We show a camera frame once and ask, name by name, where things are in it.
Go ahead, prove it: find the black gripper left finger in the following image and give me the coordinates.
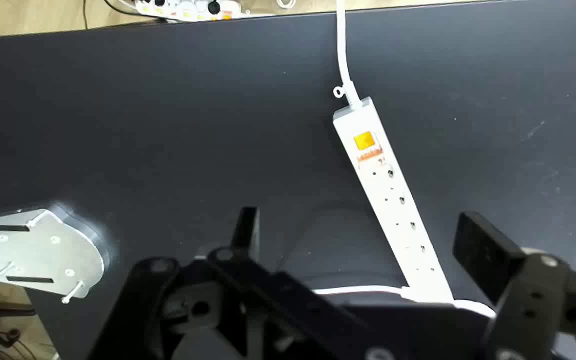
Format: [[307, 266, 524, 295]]
[[85, 207, 369, 360]]

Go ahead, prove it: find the white power strip orange switch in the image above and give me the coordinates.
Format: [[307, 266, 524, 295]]
[[330, 95, 456, 307]]

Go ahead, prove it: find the white kettle cable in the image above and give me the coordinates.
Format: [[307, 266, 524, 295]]
[[311, 283, 500, 320]]

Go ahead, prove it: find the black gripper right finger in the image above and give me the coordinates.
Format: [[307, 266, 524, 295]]
[[452, 211, 576, 360]]

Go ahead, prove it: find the white floor power strip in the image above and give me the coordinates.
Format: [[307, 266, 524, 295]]
[[131, 0, 243, 24]]

